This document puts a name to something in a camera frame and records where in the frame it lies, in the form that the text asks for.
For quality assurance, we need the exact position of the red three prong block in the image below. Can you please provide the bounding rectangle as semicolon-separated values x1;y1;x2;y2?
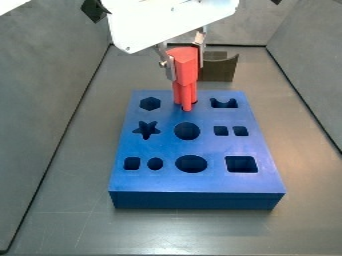
167;46;199;112

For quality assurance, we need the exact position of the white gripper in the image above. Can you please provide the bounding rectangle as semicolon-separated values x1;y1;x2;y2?
101;0;239;81

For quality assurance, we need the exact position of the blue shape sorting board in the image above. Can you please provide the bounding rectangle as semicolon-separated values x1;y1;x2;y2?
108;90;286;210

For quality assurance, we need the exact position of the dark curved holder block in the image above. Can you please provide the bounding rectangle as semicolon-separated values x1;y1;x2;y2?
199;51;239;82

